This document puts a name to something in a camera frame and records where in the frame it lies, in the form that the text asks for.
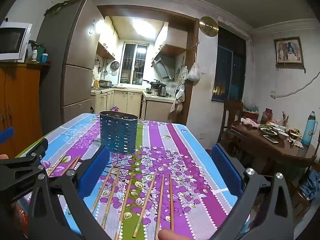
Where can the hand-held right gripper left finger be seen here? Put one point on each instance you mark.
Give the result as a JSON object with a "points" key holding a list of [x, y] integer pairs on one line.
{"points": [[96, 172]]}

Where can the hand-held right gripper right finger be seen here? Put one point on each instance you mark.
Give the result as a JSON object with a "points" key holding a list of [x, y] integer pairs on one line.
{"points": [[226, 170]]}

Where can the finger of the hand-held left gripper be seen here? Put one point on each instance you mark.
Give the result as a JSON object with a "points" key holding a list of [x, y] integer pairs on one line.
{"points": [[22, 161], [7, 134]]}

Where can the wooden chopstick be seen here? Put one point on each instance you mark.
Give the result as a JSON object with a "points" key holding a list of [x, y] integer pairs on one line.
{"points": [[56, 166], [111, 197], [102, 188], [124, 205], [145, 204], [171, 202], [159, 207], [71, 165]]}

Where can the blue perforated utensil holder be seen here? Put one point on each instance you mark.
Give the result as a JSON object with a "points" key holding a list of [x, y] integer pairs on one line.
{"points": [[119, 132]]}

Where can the person's right hand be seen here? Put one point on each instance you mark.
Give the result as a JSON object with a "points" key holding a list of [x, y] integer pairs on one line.
{"points": [[172, 235]]}

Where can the orange wooden cabinet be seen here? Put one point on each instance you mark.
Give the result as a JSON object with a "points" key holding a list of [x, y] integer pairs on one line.
{"points": [[20, 100]]}

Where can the dark wooden dining table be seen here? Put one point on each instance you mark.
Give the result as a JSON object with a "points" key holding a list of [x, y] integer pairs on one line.
{"points": [[265, 150]]}

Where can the pink cloth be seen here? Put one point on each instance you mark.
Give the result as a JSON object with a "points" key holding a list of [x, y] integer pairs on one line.
{"points": [[250, 122]]}

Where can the mobile phone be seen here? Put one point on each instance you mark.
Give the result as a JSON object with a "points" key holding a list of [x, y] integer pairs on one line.
{"points": [[271, 139]]}

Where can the dark wooden chair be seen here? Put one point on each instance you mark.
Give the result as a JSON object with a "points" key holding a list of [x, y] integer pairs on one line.
{"points": [[231, 115]]}

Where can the plate of greens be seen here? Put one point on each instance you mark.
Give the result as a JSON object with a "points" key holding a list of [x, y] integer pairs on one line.
{"points": [[268, 131]]}

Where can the glass jar red lid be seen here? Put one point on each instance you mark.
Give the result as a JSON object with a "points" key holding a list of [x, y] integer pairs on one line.
{"points": [[266, 117]]}

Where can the white bowl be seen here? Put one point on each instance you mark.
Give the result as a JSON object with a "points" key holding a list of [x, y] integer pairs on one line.
{"points": [[283, 136]]}

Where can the small colourful toy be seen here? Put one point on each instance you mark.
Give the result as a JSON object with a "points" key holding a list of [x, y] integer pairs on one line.
{"points": [[115, 108]]}

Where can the floral striped tablecloth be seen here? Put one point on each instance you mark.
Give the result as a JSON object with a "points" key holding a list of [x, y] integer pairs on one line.
{"points": [[160, 150]]}

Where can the beige kitchen base cabinets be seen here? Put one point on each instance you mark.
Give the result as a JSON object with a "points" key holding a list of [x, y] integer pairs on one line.
{"points": [[125, 102]]}

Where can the cup of sticks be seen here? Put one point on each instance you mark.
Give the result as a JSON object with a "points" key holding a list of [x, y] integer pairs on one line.
{"points": [[285, 118]]}

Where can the small white bottle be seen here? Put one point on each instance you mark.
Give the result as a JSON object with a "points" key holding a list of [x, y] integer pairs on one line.
{"points": [[34, 55]]}

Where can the blue label jar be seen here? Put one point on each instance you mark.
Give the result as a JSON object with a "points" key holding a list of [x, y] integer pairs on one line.
{"points": [[44, 58]]}

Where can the hanging cloth bags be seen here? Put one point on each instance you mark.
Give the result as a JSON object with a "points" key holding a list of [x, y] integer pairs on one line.
{"points": [[178, 100]]}

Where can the blue garment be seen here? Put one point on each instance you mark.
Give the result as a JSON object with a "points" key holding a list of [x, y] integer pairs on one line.
{"points": [[311, 185]]}

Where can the rice cooker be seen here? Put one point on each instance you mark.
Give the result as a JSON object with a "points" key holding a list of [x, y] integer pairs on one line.
{"points": [[105, 84]]}

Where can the white microwave oven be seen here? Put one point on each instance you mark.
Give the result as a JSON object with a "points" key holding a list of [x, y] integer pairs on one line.
{"points": [[12, 42]]}

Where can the light blue thermos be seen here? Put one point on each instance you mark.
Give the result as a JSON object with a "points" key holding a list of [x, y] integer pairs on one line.
{"points": [[309, 130]]}

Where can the steel kettle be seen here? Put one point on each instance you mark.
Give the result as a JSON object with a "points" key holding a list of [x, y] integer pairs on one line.
{"points": [[162, 90]]}

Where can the white plastic bag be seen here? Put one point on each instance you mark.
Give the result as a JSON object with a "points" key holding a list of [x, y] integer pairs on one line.
{"points": [[194, 73]]}

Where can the grey refrigerator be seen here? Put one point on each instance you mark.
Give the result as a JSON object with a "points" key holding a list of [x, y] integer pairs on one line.
{"points": [[75, 55]]}

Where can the dark room window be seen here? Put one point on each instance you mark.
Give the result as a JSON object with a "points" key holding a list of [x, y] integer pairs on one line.
{"points": [[228, 65]]}

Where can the black wok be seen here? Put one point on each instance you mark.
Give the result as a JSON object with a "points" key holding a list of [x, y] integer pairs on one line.
{"points": [[155, 83]]}

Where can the barred kitchen window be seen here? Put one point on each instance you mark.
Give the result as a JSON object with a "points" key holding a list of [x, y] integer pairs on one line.
{"points": [[135, 62]]}

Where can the yellow green cloth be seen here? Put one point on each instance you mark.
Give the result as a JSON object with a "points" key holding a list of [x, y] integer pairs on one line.
{"points": [[65, 3]]}

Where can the kitchen ceiling light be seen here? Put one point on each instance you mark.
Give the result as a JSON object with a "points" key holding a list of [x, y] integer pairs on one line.
{"points": [[143, 27]]}

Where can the framed wall picture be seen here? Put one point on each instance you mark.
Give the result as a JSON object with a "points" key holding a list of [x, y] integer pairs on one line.
{"points": [[288, 51]]}

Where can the gold wall clock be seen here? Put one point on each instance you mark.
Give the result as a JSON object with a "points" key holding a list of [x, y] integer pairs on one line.
{"points": [[208, 26]]}

